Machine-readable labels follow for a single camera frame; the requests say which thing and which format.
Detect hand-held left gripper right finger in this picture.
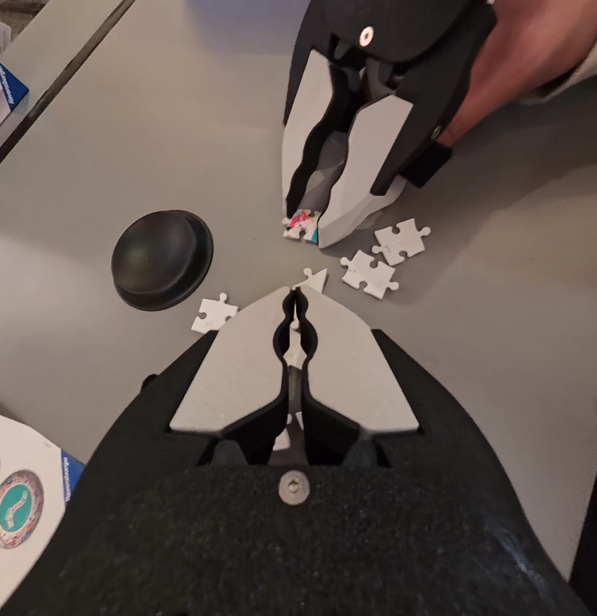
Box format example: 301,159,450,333
296,286,420,466

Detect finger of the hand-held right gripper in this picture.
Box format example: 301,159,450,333
280,47,364,219
318,93,418,249

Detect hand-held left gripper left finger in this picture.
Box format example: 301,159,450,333
169,286,297,465

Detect white-backed puzzle piece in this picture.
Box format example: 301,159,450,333
286,318,309,371
272,411,306,453
191,293,240,334
293,268,329,295
340,249,400,299
371,218,432,267

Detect pink and teal puzzle piece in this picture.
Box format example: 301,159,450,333
282,208,323,244

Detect black ball stand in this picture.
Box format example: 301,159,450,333
111,209,215,312

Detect puzzle instruction leaflet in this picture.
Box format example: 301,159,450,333
0,410,86,609

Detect teal puzzle picture box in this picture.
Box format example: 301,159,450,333
0,19,30,145

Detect person's right hand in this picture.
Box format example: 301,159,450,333
437,0,597,146

